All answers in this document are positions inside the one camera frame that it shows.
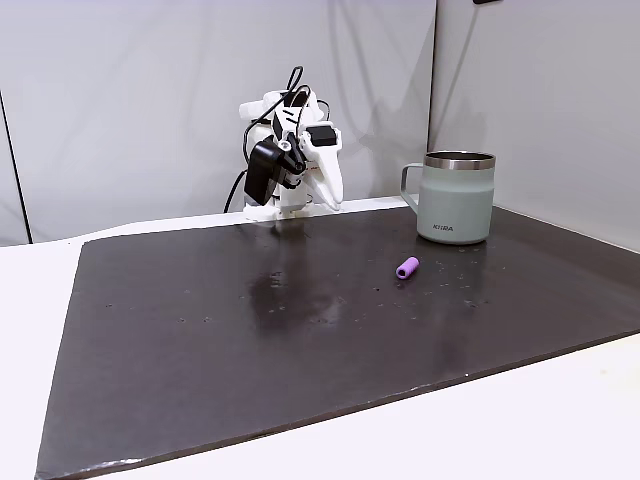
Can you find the dark grey table mat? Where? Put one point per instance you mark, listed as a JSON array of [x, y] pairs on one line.
[[300, 325]]

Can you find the pale green metal mug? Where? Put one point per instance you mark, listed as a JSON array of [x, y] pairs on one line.
[[454, 200]]

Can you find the black camera box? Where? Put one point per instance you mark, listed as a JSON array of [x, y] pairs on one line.
[[261, 172]]

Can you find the black wall fixture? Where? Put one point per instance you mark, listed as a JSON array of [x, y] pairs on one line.
[[487, 1]]

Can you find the purple pen grip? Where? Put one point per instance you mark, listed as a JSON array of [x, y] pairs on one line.
[[407, 268]]

